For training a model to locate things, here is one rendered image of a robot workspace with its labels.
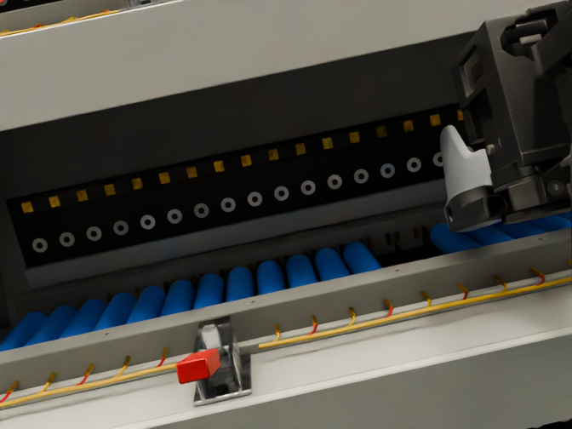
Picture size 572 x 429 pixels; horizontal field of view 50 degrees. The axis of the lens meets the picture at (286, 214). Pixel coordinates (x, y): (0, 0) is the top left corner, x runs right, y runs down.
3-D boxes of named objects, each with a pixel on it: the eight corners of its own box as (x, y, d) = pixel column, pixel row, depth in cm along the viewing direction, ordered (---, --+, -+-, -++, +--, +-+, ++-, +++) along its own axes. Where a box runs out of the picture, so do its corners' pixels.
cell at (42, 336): (82, 326, 42) (54, 369, 36) (56, 332, 42) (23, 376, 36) (75, 302, 42) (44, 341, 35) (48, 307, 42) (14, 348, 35)
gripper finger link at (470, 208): (496, 191, 34) (593, 151, 26) (505, 221, 34) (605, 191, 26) (419, 206, 33) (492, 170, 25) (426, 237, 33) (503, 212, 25)
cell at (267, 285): (285, 282, 43) (292, 317, 36) (259, 288, 42) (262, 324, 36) (279, 257, 42) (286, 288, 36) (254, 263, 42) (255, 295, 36)
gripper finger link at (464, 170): (442, 144, 39) (513, 94, 30) (465, 233, 39) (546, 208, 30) (397, 152, 39) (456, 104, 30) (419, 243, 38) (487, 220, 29)
